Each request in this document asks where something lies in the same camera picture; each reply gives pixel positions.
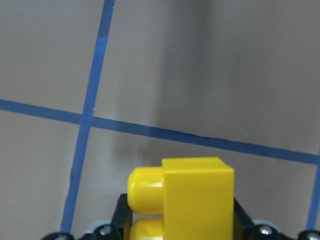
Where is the yellow toy block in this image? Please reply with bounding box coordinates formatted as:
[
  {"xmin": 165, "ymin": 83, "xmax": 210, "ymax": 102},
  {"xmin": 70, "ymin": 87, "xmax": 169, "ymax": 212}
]
[{"xmin": 127, "ymin": 157, "xmax": 235, "ymax": 240}]

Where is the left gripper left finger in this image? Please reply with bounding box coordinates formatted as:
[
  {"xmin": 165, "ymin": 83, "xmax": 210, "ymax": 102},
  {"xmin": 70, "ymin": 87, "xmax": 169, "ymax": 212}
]
[{"xmin": 110, "ymin": 193, "xmax": 133, "ymax": 240}]

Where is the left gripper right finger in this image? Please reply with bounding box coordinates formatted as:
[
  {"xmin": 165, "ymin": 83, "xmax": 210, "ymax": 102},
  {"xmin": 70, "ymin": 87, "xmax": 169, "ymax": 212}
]
[{"xmin": 233, "ymin": 198, "xmax": 254, "ymax": 240}]

